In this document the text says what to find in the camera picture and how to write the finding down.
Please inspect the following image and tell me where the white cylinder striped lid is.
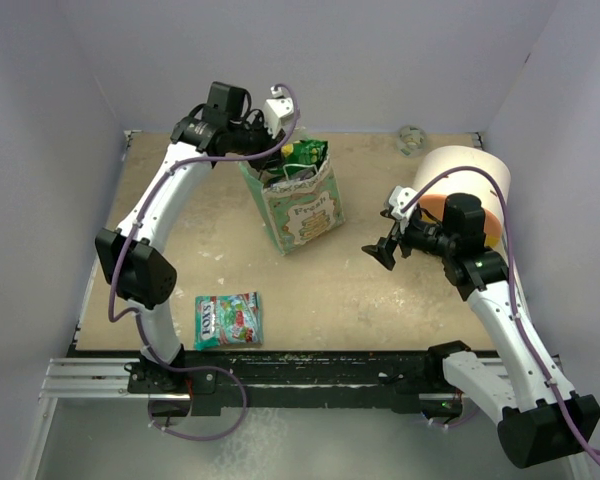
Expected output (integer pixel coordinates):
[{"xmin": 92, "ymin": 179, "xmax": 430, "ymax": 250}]
[{"xmin": 412, "ymin": 144, "xmax": 512, "ymax": 249}]

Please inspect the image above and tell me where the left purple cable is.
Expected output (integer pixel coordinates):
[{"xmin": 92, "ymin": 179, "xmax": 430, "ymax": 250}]
[{"xmin": 108, "ymin": 83, "xmax": 301, "ymax": 442}]

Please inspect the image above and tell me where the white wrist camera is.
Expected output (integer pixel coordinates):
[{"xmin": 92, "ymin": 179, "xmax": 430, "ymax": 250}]
[
  {"xmin": 262, "ymin": 86, "xmax": 295, "ymax": 138},
  {"xmin": 384, "ymin": 186, "xmax": 417, "ymax": 221}
]

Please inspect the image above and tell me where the purple cable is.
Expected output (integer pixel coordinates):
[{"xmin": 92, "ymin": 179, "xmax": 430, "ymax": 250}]
[
  {"xmin": 397, "ymin": 167, "xmax": 600, "ymax": 464},
  {"xmin": 108, "ymin": 83, "xmax": 301, "ymax": 442}
]

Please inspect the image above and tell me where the green Fox's bag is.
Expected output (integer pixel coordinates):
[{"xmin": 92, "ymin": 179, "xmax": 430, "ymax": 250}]
[{"xmin": 281, "ymin": 139, "xmax": 328, "ymax": 177}]

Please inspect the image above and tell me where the teal Fox's candy bag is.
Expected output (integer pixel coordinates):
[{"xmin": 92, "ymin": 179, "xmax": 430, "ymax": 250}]
[{"xmin": 194, "ymin": 292, "xmax": 264, "ymax": 351}]

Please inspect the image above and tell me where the black front frame rail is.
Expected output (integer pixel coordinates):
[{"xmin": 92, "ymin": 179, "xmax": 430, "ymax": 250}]
[{"xmin": 124, "ymin": 342, "xmax": 484, "ymax": 417}]

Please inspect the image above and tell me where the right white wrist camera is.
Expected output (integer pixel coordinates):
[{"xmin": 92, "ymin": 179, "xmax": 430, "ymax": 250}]
[{"xmin": 384, "ymin": 186, "xmax": 417, "ymax": 221}]

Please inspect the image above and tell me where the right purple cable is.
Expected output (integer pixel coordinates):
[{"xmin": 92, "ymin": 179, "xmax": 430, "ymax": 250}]
[{"xmin": 397, "ymin": 167, "xmax": 600, "ymax": 464}]

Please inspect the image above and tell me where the green cake paper bag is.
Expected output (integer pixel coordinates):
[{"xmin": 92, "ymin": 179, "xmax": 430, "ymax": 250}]
[{"xmin": 239, "ymin": 143, "xmax": 345, "ymax": 255}]

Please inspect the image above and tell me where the grey tape roll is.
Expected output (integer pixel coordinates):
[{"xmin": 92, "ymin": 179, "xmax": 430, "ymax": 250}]
[{"xmin": 396, "ymin": 125, "xmax": 427, "ymax": 157}]

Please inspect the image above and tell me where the aluminium rail left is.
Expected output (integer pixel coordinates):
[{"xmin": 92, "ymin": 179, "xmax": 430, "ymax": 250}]
[{"xmin": 38, "ymin": 357, "xmax": 136, "ymax": 401}]

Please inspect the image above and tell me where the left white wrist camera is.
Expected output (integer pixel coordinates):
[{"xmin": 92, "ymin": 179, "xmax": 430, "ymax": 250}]
[{"xmin": 262, "ymin": 86, "xmax": 295, "ymax": 138}]

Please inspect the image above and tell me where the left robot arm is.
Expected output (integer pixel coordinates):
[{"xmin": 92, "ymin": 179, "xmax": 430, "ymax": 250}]
[{"xmin": 95, "ymin": 81, "xmax": 299, "ymax": 392}]

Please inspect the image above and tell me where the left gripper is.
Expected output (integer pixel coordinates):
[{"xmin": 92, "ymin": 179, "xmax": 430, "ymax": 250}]
[{"xmin": 228, "ymin": 112, "xmax": 286, "ymax": 173}]

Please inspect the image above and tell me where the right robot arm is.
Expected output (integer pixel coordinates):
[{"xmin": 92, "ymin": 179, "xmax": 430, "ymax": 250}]
[{"xmin": 362, "ymin": 186, "xmax": 600, "ymax": 468}]

